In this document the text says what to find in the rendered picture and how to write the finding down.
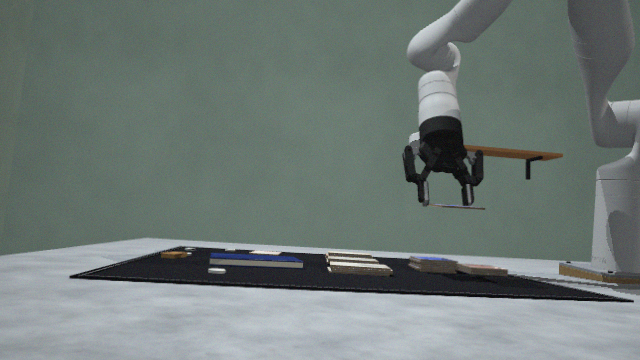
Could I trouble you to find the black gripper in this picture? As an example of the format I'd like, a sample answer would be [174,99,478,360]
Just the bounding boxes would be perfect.
[402,116,484,206]

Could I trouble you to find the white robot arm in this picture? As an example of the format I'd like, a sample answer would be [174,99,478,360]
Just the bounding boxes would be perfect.
[407,0,640,273]

